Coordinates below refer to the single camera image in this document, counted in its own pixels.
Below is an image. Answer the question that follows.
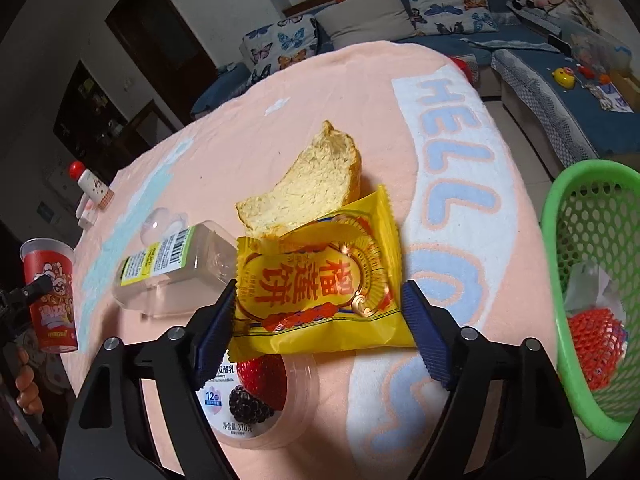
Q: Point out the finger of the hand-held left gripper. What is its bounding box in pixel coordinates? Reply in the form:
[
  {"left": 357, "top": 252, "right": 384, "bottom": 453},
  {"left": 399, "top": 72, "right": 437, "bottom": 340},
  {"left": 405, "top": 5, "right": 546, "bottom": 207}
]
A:
[{"left": 0, "top": 275, "right": 55, "bottom": 313}]

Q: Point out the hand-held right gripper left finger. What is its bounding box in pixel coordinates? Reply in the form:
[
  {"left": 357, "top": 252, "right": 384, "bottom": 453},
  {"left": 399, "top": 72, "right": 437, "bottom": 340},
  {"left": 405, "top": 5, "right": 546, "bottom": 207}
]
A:
[{"left": 59, "top": 280, "right": 238, "bottom": 480}]

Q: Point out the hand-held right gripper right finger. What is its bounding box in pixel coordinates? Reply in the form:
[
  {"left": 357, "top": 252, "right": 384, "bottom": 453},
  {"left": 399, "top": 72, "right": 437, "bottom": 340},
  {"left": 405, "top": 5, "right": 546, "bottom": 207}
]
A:
[{"left": 402, "top": 280, "right": 587, "bottom": 480}]

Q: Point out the red printed plastic cup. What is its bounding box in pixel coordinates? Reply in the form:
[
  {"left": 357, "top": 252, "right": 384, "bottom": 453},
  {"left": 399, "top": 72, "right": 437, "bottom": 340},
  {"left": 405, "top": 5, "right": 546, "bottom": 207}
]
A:
[{"left": 19, "top": 238, "right": 80, "bottom": 355}]

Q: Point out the clear plastic bottle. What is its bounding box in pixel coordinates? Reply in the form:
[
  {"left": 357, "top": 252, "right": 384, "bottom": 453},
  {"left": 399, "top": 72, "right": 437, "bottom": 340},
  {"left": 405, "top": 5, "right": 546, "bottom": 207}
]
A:
[{"left": 111, "top": 220, "right": 240, "bottom": 318}]

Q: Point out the clear plastic yoghurt tub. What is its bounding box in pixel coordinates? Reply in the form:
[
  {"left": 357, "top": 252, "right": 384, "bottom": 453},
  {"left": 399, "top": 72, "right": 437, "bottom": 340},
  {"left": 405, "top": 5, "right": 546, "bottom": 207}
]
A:
[{"left": 200, "top": 347, "right": 321, "bottom": 451}]

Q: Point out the yellow snack wrapper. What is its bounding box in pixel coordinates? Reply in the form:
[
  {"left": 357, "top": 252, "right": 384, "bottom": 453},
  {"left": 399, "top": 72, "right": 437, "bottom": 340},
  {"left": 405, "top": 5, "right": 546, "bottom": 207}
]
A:
[{"left": 231, "top": 185, "right": 417, "bottom": 356}]

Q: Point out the red foam fruit net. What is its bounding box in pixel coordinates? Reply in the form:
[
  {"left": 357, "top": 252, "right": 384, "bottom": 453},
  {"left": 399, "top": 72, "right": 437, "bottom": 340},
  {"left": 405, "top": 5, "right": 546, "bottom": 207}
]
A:
[{"left": 567, "top": 309, "right": 628, "bottom": 393}]

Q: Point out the clear plastic bag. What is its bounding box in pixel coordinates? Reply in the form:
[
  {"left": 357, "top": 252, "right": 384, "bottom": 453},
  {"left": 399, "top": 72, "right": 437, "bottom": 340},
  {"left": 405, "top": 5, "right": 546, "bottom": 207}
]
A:
[{"left": 564, "top": 260, "right": 623, "bottom": 316}]

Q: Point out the bread slice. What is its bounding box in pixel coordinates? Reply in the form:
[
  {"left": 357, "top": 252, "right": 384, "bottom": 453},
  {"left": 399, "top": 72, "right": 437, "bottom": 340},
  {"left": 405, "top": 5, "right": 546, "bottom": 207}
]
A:
[{"left": 235, "top": 120, "right": 363, "bottom": 238}]

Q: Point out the green plastic basket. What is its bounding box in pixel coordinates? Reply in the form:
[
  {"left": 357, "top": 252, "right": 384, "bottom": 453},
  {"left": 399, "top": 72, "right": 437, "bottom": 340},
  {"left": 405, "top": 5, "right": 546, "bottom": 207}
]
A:
[{"left": 539, "top": 159, "right": 640, "bottom": 443}]

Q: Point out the person's left hand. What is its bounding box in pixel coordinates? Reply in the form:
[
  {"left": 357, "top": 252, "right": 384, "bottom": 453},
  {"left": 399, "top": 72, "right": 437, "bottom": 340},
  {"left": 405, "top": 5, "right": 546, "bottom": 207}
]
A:
[{"left": 14, "top": 347, "right": 45, "bottom": 417}]

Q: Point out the small white pink box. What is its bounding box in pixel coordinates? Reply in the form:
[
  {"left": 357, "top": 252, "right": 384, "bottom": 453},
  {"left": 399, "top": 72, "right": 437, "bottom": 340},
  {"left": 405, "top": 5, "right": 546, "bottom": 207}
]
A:
[{"left": 75, "top": 195, "right": 101, "bottom": 228}]

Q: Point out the clear plastic dome lid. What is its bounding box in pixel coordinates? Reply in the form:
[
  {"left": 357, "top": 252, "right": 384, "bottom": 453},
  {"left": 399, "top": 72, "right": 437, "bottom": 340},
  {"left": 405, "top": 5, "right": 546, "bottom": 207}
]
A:
[{"left": 141, "top": 207, "right": 188, "bottom": 243}]

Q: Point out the white bottle red cap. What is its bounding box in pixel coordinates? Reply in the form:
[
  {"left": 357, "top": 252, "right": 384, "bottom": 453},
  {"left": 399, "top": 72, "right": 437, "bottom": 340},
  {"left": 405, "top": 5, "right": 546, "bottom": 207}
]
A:
[{"left": 69, "top": 160, "right": 116, "bottom": 210}]

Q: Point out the dark display cabinet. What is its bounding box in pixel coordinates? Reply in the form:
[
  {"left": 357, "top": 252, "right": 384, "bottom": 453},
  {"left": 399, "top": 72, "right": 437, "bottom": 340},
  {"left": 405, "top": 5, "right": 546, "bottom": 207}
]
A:
[{"left": 52, "top": 60, "right": 178, "bottom": 186}]

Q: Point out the pink printed blanket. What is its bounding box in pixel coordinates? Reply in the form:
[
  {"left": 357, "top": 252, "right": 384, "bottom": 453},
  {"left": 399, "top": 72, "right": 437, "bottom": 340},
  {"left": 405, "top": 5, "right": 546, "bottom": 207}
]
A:
[{"left": 37, "top": 40, "right": 558, "bottom": 480}]

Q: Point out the blue sofa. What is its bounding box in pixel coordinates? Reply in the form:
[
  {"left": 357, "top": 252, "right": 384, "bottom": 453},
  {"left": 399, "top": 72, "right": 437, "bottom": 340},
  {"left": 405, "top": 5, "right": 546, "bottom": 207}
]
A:
[{"left": 190, "top": 0, "right": 640, "bottom": 168}]

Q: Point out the red plastic stool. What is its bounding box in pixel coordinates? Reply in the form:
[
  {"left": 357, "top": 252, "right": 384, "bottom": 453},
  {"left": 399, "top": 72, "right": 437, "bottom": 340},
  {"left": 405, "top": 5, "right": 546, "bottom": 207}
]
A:
[{"left": 449, "top": 56, "right": 482, "bottom": 86}]

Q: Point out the dark wooden door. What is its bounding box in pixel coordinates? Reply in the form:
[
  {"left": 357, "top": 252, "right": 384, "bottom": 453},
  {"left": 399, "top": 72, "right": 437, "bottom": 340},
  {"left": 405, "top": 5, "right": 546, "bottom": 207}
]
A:
[{"left": 105, "top": 0, "right": 218, "bottom": 96}]

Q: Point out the butterfly print cushion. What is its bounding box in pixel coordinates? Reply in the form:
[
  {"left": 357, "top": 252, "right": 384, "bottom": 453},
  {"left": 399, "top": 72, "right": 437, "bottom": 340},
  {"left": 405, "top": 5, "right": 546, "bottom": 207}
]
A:
[
  {"left": 404, "top": 0, "right": 501, "bottom": 36},
  {"left": 239, "top": 14, "right": 321, "bottom": 83}
]

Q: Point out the printed booklet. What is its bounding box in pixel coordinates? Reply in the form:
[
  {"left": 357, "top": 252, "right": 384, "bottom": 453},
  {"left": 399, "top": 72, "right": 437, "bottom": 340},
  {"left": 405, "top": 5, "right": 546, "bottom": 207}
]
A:
[{"left": 587, "top": 82, "right": 633, "bottom": 113}]

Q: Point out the small red toy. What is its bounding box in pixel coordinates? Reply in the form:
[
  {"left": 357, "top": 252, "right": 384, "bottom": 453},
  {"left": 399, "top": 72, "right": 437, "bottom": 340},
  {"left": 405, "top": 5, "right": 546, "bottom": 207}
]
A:
[{"left": 575, "top": 62, "right": 612, "bottom": 86}]

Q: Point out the grey cushion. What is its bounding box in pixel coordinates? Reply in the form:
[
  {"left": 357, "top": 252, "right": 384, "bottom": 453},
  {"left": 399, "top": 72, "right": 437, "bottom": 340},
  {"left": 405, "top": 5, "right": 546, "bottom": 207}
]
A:
[{"left": 314, "top": 0, "right": 417, "bottom": 51}]

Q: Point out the clear plastic storage box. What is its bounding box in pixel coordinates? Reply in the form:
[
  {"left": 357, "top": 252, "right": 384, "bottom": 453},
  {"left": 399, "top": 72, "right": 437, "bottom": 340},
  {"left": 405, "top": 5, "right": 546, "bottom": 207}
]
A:
[{"left": 570, "top": 25, "right": 633, "bottom": 81}]

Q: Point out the patterned cloth bundle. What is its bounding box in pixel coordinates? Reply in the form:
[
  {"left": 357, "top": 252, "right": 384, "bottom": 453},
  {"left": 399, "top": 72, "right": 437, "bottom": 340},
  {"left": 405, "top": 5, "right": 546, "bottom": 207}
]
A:
[{"left": 542, "top": 0, "right": 601, "bottom": 31}]

